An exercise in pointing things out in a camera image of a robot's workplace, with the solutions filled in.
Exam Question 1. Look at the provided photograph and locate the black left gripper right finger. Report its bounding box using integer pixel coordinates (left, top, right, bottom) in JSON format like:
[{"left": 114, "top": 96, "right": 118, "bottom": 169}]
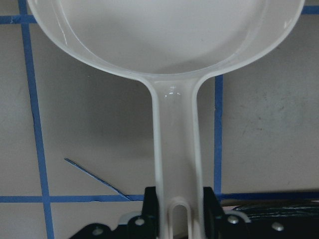
[{"left": 203, "top": 187, "right": 224, "bottom": 239}]

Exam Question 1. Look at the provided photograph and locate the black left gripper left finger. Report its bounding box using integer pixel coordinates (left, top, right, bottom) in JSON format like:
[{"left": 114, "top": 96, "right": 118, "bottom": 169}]
[{"left": 141, "top": 187, "right": 159, "bottom": 239}]

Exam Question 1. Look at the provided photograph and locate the beige plastic dustpan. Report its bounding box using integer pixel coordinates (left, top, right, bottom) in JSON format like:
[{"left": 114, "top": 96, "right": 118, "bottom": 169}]
[{"left": 28, "top": 0, "right": 304, "bottom": 239}]

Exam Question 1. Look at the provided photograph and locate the black bag lined bin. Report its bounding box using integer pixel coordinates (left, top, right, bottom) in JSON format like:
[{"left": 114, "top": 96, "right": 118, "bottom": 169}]
[{"left": 221, "top": 198, "right": 319, "bottom": 239}]

